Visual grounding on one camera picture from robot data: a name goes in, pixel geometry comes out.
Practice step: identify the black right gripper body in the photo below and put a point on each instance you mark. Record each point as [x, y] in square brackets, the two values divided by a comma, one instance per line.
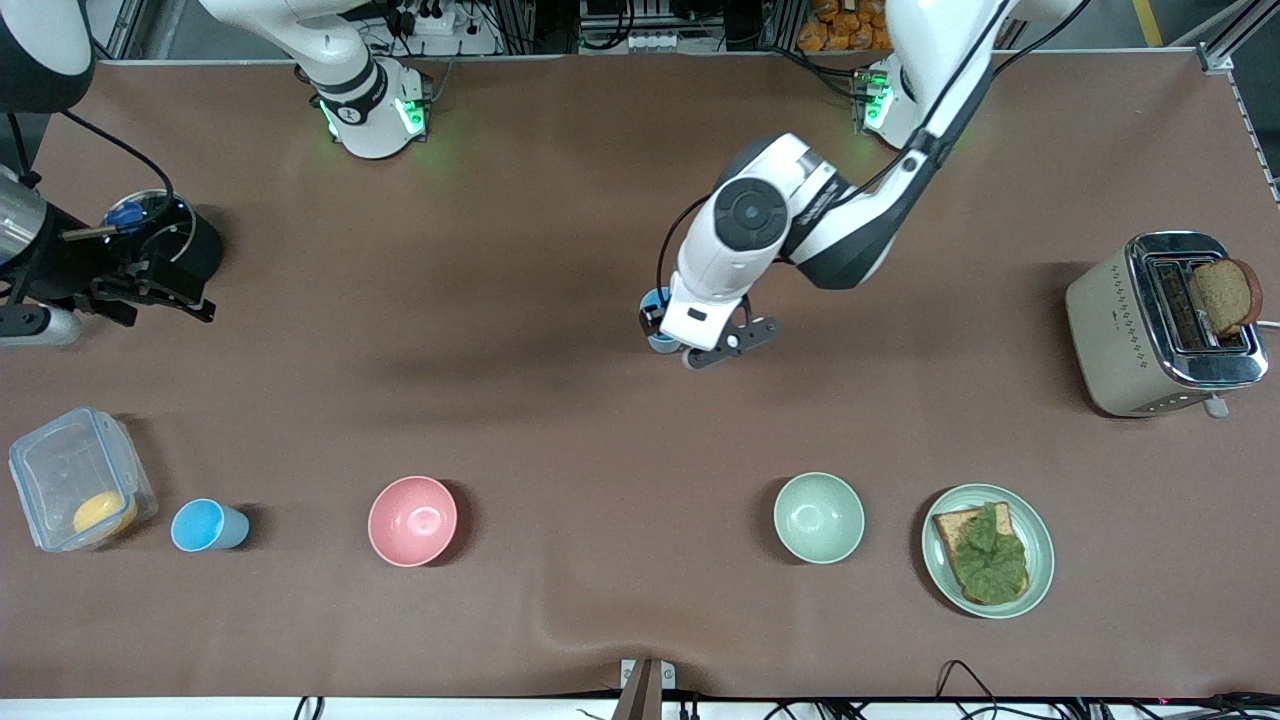
[62, 272]

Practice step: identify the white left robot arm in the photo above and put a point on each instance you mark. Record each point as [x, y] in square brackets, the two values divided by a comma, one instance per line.
[745, 215]

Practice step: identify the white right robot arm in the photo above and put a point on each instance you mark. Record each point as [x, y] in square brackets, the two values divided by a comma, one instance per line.
[365, 120]

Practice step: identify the glass lid blue knob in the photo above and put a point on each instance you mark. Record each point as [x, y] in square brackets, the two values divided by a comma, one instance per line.
[125, 217]

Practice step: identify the brown table cover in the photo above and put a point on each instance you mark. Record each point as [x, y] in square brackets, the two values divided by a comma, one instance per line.
[500, 250]

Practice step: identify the clear plastic food container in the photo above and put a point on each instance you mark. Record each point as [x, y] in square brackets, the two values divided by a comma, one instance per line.
[60, 470]

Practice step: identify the orange fruit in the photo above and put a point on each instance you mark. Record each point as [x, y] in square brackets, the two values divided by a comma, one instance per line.
[104, 513]

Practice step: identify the pale green bowl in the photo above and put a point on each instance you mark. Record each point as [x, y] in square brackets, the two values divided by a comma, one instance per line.
[818, 518]

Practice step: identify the white power strip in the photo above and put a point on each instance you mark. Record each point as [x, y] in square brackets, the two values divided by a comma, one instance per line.
[652, 41]

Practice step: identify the pink bowl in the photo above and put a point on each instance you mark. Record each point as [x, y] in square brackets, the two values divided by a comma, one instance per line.
[412, 520]

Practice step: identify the bag of orange buns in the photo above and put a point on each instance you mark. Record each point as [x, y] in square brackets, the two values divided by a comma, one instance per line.
[845, 25]

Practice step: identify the toast slice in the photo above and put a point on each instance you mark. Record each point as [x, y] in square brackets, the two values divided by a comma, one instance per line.
[950, 528]

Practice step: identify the power strip with plugs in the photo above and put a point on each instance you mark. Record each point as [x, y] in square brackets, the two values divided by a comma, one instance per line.
[430, 20]

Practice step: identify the green lettuce leaf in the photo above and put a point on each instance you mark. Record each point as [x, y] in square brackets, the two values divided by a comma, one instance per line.
[990, 560]

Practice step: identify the beige chrome toaster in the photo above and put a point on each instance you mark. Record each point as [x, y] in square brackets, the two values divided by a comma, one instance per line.
[1110, 320]

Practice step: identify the pale green plate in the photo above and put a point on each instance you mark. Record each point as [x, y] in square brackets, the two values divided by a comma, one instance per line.
[1040, 560]

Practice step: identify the brown bread slice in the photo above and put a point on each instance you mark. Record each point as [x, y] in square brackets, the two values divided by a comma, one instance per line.
[1225, 295]

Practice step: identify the aluminium frame profile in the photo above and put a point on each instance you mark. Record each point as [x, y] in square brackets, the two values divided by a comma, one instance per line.
[1218, 58]
[150, 25]

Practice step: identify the brown camera mount post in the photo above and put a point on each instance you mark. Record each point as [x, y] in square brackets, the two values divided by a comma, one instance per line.
[645, 690]

